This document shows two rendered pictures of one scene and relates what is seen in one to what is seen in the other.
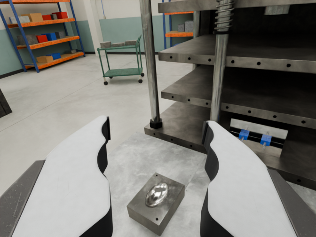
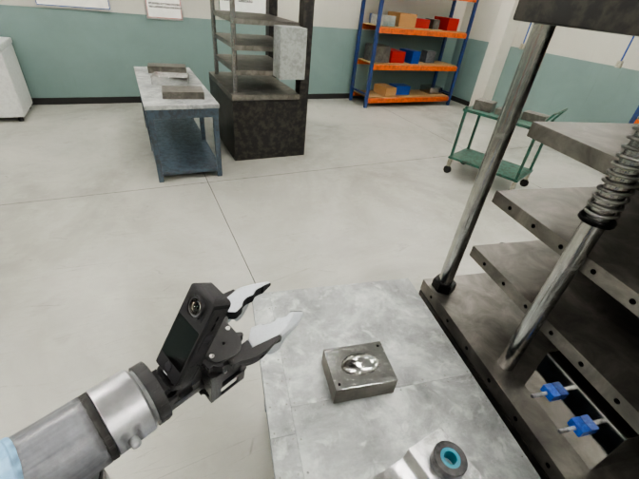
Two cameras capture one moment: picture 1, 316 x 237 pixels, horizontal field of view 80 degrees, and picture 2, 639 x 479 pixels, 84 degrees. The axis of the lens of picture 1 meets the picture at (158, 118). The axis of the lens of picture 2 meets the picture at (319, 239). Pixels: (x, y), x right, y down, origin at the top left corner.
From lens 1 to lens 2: 0.43 m
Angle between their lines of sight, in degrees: 31
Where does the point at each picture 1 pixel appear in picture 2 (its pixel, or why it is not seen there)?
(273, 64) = not seen: outside the picture
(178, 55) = (520, 212)
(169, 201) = (365, 381)
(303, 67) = not seen: outside the picture
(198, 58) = (545, 233)
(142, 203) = (338, 359)
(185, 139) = (463, 334)
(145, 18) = (496, 139)
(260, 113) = (597, 378)
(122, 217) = (316, 358)
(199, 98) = (517, 292)
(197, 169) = (438, 380)
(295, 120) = not seen: outside the picture
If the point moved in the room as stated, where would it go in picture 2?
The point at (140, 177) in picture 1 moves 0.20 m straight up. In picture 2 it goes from (364, 335) to (374, 296)
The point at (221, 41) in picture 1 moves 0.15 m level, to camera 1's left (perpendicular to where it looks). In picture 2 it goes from (583, 233) to (524, 211)
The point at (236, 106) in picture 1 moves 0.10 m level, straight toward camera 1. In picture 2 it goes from (565, 342) to (543, 352)
